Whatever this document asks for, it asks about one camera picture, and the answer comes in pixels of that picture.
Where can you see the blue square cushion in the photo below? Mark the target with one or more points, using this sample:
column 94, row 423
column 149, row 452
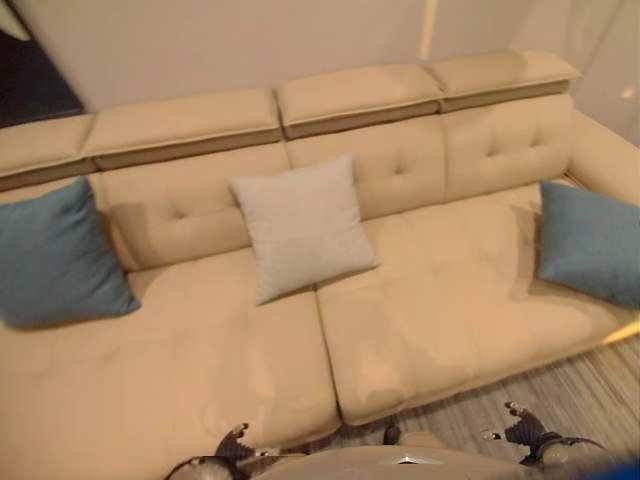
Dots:
column 52, row 260
column 592, row 250

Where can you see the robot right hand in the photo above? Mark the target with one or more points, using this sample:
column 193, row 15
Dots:
column 520, row 431

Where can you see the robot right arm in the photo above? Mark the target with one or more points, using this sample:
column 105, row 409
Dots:
column 560, row 450

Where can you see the light grey square cushion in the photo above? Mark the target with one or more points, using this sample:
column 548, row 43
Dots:
column 305, row 232

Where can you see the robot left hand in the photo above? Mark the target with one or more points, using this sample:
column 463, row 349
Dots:
column 239, row 444

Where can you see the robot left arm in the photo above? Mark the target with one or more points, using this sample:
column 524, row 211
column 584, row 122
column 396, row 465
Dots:
column 210, row 467

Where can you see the cream leather sofa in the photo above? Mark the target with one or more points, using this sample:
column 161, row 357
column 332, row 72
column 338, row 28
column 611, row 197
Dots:
column 425, row 300

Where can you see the dark cabinet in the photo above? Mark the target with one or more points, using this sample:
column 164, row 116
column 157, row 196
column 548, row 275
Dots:
column 30, row 75

